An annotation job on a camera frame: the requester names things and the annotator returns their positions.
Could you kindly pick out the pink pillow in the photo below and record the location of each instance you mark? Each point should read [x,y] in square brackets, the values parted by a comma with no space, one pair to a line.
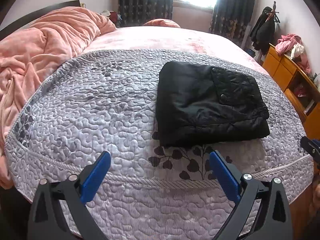
[160,22]

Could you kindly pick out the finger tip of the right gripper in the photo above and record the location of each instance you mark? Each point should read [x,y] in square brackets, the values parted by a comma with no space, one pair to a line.
[312,146]

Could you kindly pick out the black pants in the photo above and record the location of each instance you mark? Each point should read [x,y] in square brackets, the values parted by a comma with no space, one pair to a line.
[202,104]

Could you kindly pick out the right dark curtain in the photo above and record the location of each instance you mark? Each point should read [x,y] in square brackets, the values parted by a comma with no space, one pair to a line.
[230,19]

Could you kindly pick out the orange wooden cabinet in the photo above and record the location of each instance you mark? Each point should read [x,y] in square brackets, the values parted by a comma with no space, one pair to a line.
[298,88]

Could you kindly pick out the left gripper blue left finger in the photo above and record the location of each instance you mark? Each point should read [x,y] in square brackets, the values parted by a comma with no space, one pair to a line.
[92,176]

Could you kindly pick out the pink fleece blanket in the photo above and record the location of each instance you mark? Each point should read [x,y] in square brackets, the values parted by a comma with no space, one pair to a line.
[30,55]

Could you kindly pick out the grey quilted bedspread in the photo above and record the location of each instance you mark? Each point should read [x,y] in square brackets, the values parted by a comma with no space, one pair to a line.
[105,100]

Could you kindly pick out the black clothes on coat rack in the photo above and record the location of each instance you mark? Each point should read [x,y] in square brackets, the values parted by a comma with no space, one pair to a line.
[262,33]

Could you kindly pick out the dark headboard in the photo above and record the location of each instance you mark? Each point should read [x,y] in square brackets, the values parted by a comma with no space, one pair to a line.
[35,15]

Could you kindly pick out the dark window curtain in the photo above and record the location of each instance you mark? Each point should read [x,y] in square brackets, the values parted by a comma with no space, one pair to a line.
[138,12]

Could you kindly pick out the pink clothes pile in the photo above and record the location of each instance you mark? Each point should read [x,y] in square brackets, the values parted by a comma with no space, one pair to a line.
[293,44]

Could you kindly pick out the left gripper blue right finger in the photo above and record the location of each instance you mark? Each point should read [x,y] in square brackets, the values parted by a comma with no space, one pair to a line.
[230,178]

